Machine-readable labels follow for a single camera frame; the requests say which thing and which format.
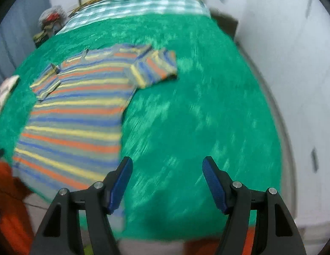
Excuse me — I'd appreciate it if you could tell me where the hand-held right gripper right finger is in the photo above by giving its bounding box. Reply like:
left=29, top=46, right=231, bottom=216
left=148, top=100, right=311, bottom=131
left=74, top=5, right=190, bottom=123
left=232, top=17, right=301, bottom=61
left=203, top=156, right=307, bottom=255

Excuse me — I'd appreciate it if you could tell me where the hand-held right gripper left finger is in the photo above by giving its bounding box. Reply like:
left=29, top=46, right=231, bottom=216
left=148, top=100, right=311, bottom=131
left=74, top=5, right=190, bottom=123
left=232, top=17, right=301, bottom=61
left=29, top=156, right=134, bottom=255

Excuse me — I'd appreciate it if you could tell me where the striped shirt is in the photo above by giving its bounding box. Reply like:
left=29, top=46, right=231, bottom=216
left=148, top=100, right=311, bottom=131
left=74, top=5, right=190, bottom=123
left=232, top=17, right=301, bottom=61
left=12, top=44, right=179, bottom=231

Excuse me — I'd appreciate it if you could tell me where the pile of clothes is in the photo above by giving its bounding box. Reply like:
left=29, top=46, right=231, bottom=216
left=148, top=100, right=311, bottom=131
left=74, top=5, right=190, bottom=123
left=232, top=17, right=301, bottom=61
left=32, top=5, right=68, bottom=48

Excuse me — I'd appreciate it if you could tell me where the white printed cloth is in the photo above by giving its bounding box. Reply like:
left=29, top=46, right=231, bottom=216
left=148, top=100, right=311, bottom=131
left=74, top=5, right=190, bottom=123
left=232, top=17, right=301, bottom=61
left=0, top=75, right=20, bottom=123

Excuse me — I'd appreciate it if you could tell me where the orange cloth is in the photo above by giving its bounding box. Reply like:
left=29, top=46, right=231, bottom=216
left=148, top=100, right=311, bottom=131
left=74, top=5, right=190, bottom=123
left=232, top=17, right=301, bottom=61
left=0, top=161, right=257, bottom=255

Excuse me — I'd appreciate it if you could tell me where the green fuzzy blanket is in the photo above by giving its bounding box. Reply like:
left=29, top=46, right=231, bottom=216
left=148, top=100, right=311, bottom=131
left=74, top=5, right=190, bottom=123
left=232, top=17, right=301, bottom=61
left=0, top=13, right=284, bottom=241

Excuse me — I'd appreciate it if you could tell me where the grey curtain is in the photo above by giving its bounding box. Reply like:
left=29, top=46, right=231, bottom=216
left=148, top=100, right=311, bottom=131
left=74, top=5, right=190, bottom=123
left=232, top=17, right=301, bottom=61
left=0, top=5, right=50, bottom=85

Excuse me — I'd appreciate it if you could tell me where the green checkered sheet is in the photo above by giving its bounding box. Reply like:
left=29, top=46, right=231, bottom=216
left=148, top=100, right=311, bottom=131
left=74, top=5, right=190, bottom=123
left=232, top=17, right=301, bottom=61
left=54, top=0, right=210, bottom=36

